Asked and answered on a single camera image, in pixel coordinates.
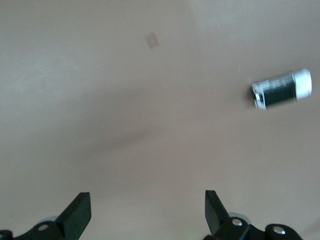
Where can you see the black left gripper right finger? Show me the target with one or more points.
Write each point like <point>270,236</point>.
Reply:
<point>215,215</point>

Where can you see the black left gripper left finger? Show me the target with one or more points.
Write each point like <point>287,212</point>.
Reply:
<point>75,220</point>

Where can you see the white jeep toy black roof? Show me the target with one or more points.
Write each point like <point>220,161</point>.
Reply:
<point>280,91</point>

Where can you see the faint brown tape patch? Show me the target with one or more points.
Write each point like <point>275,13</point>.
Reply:
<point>152,41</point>

